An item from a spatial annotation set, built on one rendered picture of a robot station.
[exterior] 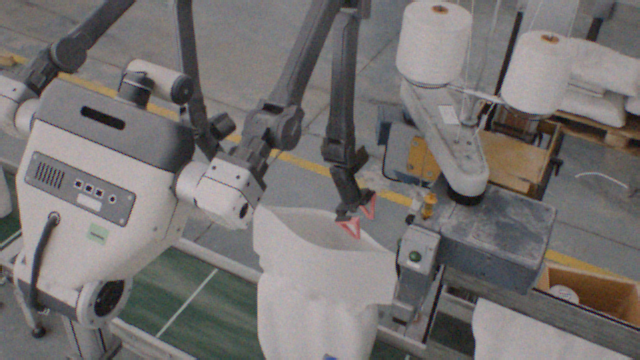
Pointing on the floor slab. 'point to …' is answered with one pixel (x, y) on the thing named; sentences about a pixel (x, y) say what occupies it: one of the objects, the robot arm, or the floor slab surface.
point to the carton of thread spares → (596, 290)
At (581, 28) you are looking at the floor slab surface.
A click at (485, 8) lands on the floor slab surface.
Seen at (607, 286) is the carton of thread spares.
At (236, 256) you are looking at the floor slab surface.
